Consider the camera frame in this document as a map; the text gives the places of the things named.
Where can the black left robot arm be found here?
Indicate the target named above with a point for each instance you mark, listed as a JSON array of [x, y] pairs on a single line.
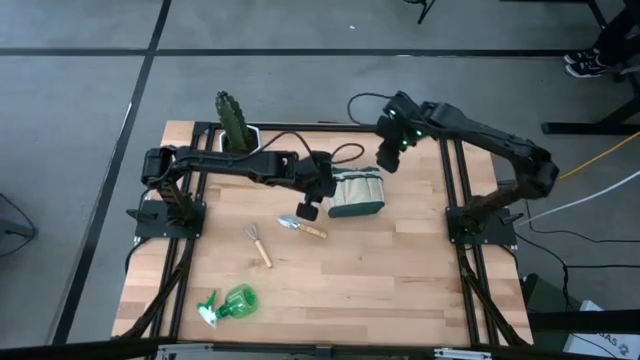
[[225, 162]]

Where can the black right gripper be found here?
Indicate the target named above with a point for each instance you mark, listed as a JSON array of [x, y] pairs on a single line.
[[395, 142]]

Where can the green cactus plant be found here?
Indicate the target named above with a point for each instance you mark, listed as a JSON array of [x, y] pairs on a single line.
[[232, 122]]

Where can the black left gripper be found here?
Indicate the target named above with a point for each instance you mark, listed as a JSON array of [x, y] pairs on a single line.
[[317, 175]]

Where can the black floor stand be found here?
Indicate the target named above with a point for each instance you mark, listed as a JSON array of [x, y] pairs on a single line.
[[590, 128]]

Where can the person's shoe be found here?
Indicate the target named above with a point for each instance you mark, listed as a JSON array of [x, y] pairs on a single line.
[[582, 56], [587, 70]]

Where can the white box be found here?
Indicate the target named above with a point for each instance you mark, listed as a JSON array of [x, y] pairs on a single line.
[[600, 345]]

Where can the beige green gardening bag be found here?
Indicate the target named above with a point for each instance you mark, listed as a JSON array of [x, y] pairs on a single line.
[[357, 195]]

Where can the silver metal bracket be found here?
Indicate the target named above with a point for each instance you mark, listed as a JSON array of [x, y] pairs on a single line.
[[462, 354], [182, 352]]

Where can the green spray bottle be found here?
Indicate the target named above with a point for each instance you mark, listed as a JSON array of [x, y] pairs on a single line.
[[240, 300]]

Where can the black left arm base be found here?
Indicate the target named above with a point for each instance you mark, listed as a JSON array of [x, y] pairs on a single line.
[[155, 225]]

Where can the black tripod leg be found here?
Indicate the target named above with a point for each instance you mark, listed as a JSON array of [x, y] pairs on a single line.
[[425, 12]]

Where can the person's leg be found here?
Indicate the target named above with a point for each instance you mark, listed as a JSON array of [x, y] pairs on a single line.
[[620, 30]]

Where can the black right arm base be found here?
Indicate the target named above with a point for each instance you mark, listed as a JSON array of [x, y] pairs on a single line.
[[500, 232]]

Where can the chair base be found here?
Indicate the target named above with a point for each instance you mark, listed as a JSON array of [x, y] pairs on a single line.
[[15, 229]]

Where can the white faceted plant pot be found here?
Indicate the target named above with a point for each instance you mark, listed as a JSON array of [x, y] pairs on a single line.
[[256, 137]]

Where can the dark green bin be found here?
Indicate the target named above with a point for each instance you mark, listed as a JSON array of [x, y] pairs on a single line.
[[545, 300]]

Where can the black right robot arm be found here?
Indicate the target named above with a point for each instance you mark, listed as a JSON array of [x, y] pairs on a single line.
[[490, 135]]

